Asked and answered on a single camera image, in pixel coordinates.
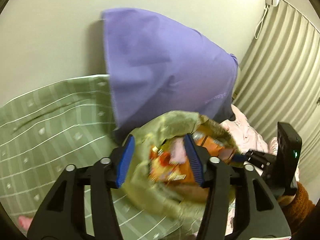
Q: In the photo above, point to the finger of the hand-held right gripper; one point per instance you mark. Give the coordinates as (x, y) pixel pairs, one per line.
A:
(238, 158)

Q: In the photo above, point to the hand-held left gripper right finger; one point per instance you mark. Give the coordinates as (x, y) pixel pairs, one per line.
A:
(193, 160)

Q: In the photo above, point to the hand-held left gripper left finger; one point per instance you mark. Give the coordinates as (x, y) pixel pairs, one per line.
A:
(125, 160)

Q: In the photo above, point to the orange snack bag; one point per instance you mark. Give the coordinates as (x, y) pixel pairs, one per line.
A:
(170, 165)

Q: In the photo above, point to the yellow bin liner bag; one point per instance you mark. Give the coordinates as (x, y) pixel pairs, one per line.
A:
(150, 200)

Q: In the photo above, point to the pink floral blanket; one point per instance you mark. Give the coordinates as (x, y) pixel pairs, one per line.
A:
(245, 127)

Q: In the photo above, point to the green checked tablecloth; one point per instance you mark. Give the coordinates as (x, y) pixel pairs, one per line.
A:
(50, 142)

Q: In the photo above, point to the beige pleated curtain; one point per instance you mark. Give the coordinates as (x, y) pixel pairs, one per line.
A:
(280, 67)

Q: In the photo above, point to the purple pillow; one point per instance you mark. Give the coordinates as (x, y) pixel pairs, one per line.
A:
(162, 67)

